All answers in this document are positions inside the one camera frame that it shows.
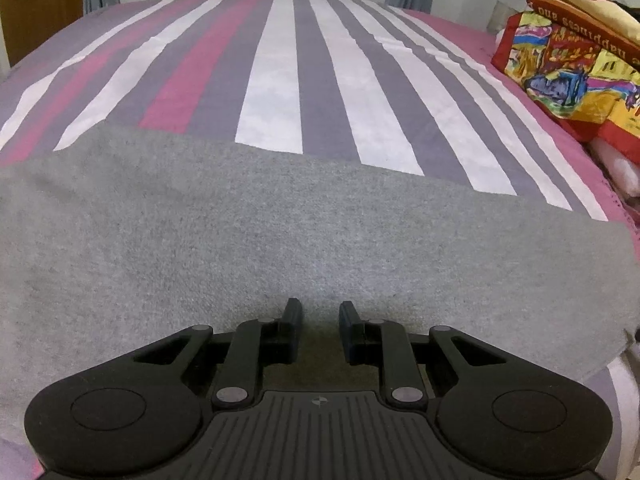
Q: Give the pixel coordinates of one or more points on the grey pants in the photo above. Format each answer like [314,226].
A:
[250,240]

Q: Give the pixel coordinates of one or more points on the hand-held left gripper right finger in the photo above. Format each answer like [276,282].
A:
[348,332]

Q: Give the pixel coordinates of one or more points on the wooden door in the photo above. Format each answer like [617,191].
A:
[35,5]

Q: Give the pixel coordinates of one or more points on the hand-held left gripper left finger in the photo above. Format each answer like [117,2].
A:
[293,332]

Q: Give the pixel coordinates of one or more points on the brown printed cushion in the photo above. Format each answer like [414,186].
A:
[585,20]

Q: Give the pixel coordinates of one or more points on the striped bed sheet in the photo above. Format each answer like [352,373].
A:
[280,85]

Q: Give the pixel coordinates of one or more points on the white pillow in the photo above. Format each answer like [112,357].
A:
[617,165]

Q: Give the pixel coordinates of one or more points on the colourful printed blanket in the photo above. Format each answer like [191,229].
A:
[560,75]

